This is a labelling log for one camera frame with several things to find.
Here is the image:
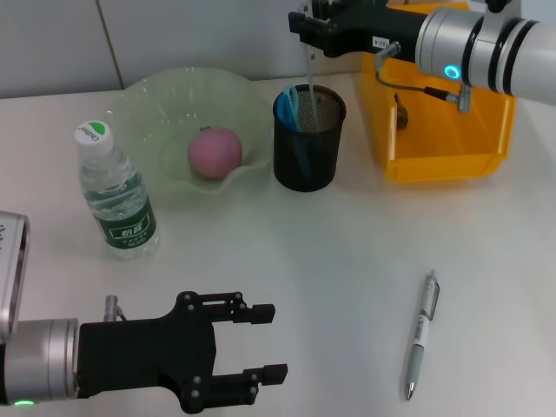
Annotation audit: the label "transparent plastic ruler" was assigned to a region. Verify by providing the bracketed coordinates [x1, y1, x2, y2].
[301, 3, 325, 135]

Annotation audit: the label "clear bottle green label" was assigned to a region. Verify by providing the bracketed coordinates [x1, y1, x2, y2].
[72, 119, 161, 261]

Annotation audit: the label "silver metal stud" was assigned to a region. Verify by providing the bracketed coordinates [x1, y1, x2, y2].
[374, 41, 403, 64]
[103, 295, 122, 323]

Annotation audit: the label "yellow plastic bin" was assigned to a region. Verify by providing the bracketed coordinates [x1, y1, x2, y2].
[360, 2, 518, 183]

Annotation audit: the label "blue scissors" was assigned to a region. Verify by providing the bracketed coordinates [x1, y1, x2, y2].
[276, 84, 314, 180]

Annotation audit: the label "silver ballpoint pen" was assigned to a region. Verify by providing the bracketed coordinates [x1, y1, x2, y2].
[403, 269, 440, 401]

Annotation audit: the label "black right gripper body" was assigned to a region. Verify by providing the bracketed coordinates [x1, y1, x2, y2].
[320, 0, 430, 63]

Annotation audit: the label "pale green glass fruit plate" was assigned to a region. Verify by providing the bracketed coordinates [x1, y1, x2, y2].
[107, 64, 277, 210]

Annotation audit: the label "pink peach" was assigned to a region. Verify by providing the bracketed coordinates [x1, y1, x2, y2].
[187, 127, 243, 179]

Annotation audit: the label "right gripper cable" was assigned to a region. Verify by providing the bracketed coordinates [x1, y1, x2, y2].
[374, 56, 473, 115]

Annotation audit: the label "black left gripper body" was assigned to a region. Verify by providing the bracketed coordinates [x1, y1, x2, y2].
[77, 291, 218, 414]

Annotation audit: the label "black mesh pen holder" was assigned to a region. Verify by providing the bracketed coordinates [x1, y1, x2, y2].
[272, 84, 348, 194]

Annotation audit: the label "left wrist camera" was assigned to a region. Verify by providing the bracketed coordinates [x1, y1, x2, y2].
[0, 210, 31, 336]

